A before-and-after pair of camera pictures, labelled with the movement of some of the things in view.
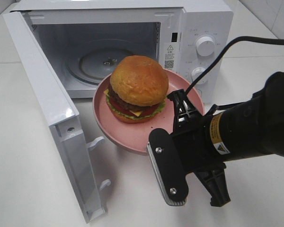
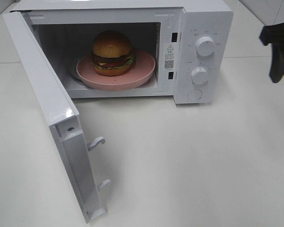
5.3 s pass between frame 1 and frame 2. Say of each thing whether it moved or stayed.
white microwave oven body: stayed
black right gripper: moved
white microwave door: stayed
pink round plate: moved
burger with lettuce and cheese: moved
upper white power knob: stayed
